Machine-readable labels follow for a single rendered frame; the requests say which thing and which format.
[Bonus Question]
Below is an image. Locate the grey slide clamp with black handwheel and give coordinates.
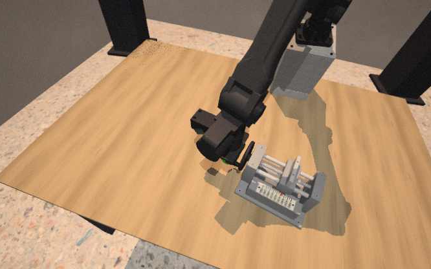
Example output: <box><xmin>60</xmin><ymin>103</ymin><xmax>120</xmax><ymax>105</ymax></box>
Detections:
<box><xmin>233</xmin><ymin>141</ymin><xmax>327</xmax><ymax>229</ymax></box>

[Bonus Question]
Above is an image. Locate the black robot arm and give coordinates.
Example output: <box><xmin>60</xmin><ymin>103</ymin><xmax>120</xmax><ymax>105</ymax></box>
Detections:
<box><xmin>190</xmin><ymin>0</ymin><xmax>352</xmax><ymax>162</ymax></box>

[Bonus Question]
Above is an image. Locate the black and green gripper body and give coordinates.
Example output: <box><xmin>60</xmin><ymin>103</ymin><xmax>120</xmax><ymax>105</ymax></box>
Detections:
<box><xmin>221</xmin><ymin>132</ymin><xmax>249</xmax><ymax>165</ymax></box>

